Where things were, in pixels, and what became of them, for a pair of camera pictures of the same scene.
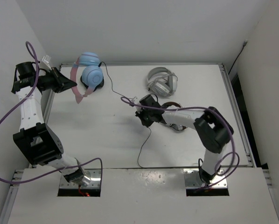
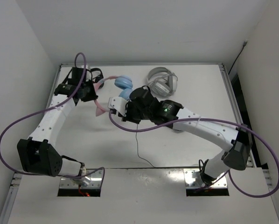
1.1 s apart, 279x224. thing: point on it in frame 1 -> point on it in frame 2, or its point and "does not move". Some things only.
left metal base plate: (95, 177) does not move
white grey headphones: (162, 81) does not move
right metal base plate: (192, 179) does not move
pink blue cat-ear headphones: (92, 76) -> (122, 82)
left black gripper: (61, 83) -> (93, 95)
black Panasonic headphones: (97, 87) -> (97, 78)
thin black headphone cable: (123, 95) -> (137, 150)
